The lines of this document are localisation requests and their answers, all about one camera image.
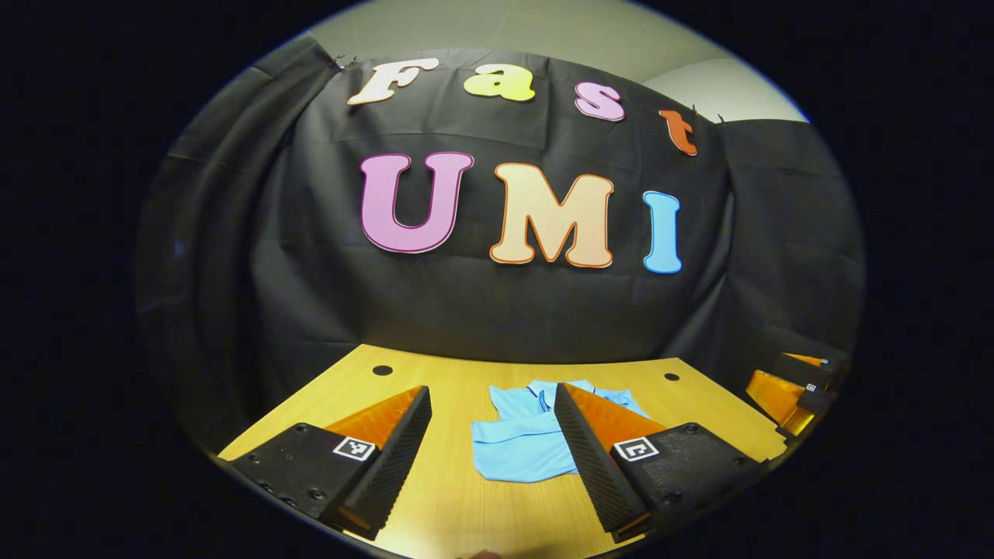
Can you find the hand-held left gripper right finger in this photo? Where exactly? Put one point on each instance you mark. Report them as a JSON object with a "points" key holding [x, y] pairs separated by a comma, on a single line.
{"points": [[592, 458]]}

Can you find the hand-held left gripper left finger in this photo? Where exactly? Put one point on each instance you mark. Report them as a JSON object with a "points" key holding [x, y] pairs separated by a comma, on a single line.
{"points": [[396, 458]]}

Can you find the black backdrop cloth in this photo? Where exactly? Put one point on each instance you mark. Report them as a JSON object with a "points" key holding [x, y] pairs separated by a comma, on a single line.
{"points": [[466, 303]]}

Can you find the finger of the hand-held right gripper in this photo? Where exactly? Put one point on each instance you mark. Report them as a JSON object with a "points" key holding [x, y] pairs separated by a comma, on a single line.
{"points": [[808, 369], [776, 396]]}

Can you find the light blue polo T-shirt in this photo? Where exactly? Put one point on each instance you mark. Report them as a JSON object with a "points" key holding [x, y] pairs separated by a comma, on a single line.
{"points": [[512, 450]]}

